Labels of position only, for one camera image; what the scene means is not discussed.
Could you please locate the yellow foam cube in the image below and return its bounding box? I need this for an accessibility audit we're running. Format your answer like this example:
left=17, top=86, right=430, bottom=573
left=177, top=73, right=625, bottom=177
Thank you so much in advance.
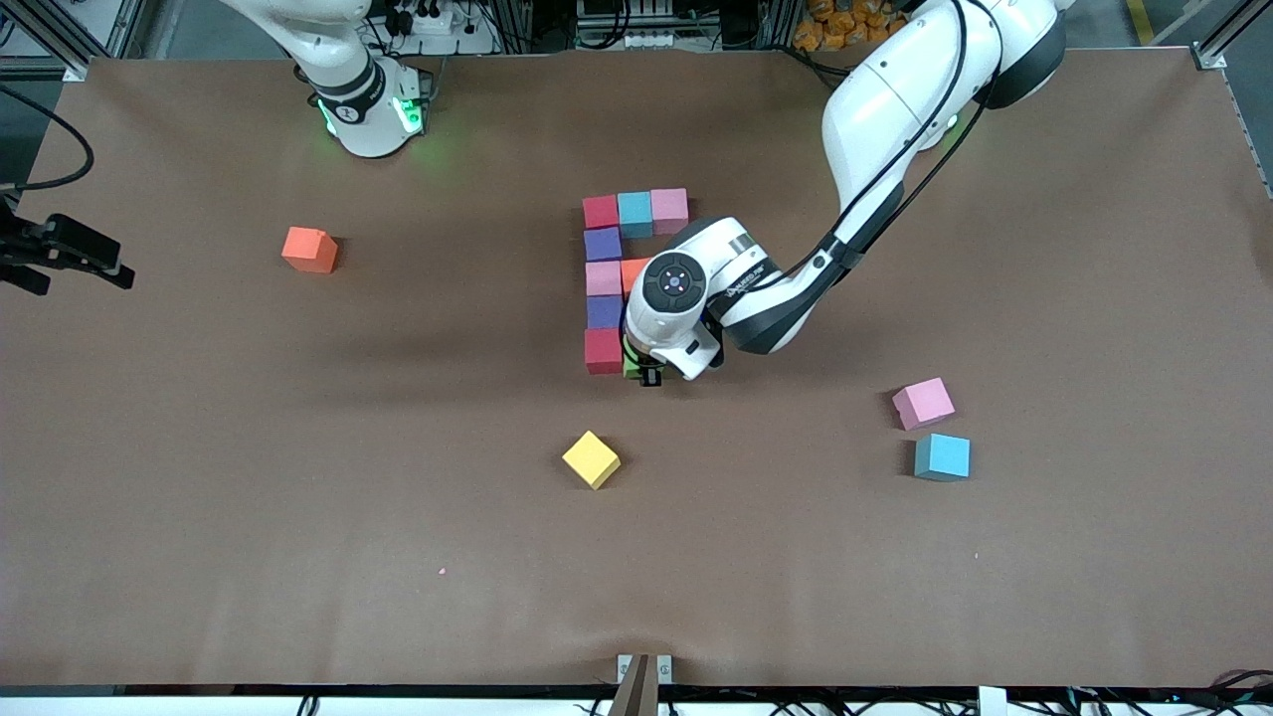
left=562, top=430, right=622, bottom=490

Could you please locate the brown paper table cover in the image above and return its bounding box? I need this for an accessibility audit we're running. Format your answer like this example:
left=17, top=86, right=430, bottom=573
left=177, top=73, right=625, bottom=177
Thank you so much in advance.
left=0, top=45, right=1273, bottom=692

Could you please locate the brown wooden strip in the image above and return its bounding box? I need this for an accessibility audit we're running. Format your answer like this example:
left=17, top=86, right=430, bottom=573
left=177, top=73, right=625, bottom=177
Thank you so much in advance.
left=608, top=653, right=649, bottom=716

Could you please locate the orange snack bag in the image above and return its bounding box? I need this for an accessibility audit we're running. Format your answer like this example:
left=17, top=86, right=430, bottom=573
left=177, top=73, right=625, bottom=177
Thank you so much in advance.
left=793, top=0, right=911, bottom=53

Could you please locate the white power strip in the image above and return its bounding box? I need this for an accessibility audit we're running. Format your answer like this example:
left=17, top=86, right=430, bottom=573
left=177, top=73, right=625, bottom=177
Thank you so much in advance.
left=382, top=0, right=468, bottom=39

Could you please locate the aluminium frame profile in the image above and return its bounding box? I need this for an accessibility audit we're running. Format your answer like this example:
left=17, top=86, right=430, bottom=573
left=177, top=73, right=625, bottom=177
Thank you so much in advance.
left=0, top=0, right=135, bottom=83
left=1188, top=0, right=1273, bottom=73

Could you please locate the metal clamp bracket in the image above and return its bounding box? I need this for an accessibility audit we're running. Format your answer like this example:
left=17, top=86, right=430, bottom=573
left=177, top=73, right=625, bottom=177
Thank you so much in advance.
left=617, top=653, right=674, bottom=687

